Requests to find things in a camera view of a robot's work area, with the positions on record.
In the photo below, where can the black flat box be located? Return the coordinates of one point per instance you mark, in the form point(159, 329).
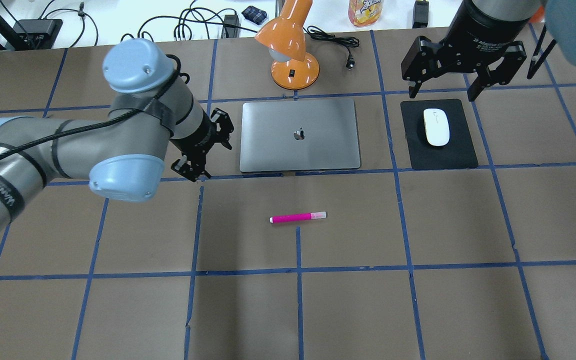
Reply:
point(38, 34)

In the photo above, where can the black power adapter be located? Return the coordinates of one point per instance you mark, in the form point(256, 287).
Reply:
point(421, 14)

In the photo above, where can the yellow drink bottle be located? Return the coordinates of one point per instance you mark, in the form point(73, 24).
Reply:
point(363, 13)

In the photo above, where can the grey closed laptop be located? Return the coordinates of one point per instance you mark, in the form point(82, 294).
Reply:
point(299, 135)

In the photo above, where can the black mousepad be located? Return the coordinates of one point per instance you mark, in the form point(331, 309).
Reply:
point(459, 153)

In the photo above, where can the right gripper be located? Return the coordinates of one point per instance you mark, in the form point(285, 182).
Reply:
point(479, 29)

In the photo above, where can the orange desk lamp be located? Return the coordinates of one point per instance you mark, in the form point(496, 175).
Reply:
point(293, 68)

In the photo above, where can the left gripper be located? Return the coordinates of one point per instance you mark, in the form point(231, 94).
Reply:
point(196, 139)

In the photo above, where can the pink marker pen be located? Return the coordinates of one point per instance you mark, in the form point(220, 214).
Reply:
point(298, 217)

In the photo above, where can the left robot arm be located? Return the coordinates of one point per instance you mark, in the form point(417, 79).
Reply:
point(123, 157)

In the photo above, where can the white computer mouse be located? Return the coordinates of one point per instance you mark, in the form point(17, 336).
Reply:
point(436, 127)

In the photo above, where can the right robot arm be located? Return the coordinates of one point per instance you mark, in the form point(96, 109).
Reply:
point(560, 23)

